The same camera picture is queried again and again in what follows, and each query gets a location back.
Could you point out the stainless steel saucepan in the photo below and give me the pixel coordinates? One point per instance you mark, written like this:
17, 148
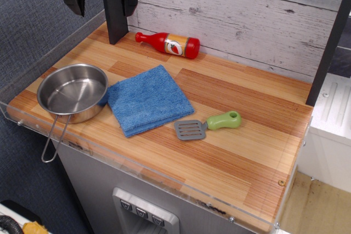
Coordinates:
72, 94

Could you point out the blue folded cloth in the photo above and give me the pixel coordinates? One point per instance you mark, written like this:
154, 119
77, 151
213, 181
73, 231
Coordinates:
147, 101

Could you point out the red toy sauce bottle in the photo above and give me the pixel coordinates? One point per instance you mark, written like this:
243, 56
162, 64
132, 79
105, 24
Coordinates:
187, 47

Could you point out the green grey toy spatula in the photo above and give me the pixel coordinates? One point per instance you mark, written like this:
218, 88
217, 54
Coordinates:
196, 130

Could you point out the grey toy kitchen cabinet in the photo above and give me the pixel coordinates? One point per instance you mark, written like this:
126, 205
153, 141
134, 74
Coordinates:
94, 180

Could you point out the silver button panel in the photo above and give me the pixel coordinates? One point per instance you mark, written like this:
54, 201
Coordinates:
137, 215

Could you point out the yellow object bottom left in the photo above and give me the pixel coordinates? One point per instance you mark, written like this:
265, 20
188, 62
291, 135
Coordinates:
34, 228

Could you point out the white toy sink unit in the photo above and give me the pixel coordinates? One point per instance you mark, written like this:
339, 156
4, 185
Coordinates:
325, 154

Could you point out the dark left frame post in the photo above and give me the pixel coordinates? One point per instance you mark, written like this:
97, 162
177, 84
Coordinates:
116, 20

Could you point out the dark frame post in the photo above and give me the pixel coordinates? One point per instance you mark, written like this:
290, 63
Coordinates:
326, 60
116, 20

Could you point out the dark right frame post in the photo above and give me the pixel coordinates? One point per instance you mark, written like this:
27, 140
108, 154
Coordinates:
326, 60

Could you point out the clear acrylic guard rail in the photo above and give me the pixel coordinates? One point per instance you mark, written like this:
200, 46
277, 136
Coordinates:
243, 174

